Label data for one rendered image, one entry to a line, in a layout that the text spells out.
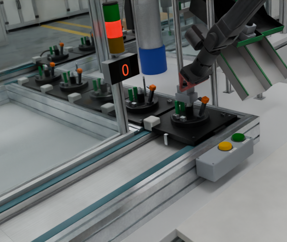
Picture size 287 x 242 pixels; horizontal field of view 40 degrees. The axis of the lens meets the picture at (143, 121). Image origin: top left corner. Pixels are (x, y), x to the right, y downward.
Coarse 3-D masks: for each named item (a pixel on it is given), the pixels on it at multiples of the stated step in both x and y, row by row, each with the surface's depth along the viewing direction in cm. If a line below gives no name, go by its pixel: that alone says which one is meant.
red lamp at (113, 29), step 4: (108, 24) 123; (112, 24) 122; (116, 24) 123; (120, 24) 124; (108, 28) 123; (112, 28) 123; (116, 28) 123; (120, 28) 124; (108, 32) 124; (112, 32) 123; (116, 32) 123; (120, 32) 124; (108, 36) 125; (112, 36) 124; (116, 36) 124
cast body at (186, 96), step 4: (184, 84) 136; (192, 88) 138; (180, 92) 138; (184, 92) 136; (188, 92) 136; (192, 92) 138; (196, 92) 138; (176, 96) 140; (180, 96) 138; (184, 96) 137; (188, 96) 136; (192, 96) 136; (196, 96) 138; (180, 100) 139; (184, 100) 138; (188, 100) 136; (192, 100) 137; (196, 100) 139
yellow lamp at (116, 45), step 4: (120, 36) 125; (108, 40) 125; (112, 40) 124; (116, 40) 124; (120, 40) 125; (108, 44) 126; (112, 44) 125; (116, 44) 125; (120, 44) 125; (112, 48) 126; (116, 48) 125; (120, 48) 126; (124, 48) 128; (112, 52) 126; (116, 52) 126; (120, 52) 126
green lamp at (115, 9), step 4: (116, 4) 121; (104, 8) 121; (108, 8) 120; (112, 8) 120; (116, 8) 121; (104, 12) 122; (108, 12) 121; (112, 12) 121; (116, 12) 121; (104, 16) 123; (108, 16) 121; (112, 16) 121; (116, 16) 122; (108, 20) 122; (112, 20) 122; (116, 20) 122
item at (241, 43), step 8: (192, 0) 153; (200, 0) 149; (216, 0) 160; (224, 0) 156; (232, 0) 153; (192, 8) 154; (200, 8) 151; (216, 8) 160; (224, 8) 158; (200, 16) 152; (216, 16) 145; (256, 32) 148; (240, 40) 145; (248, 40) 142; (256, 40) 146
